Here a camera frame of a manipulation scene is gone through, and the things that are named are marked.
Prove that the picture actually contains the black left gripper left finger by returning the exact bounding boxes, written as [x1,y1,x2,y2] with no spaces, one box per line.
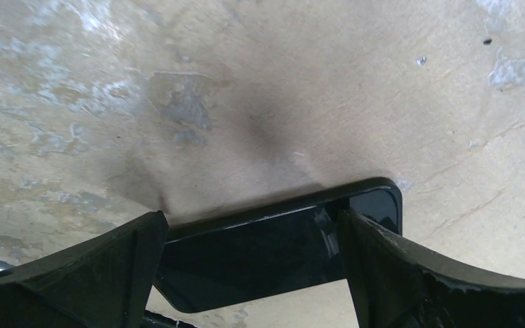
[0,211,168,327]

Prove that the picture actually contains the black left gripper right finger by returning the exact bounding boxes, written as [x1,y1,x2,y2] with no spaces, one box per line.
[336,210,525,327]

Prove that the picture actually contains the black phone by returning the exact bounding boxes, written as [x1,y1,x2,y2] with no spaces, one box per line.
[154,177,403,313]

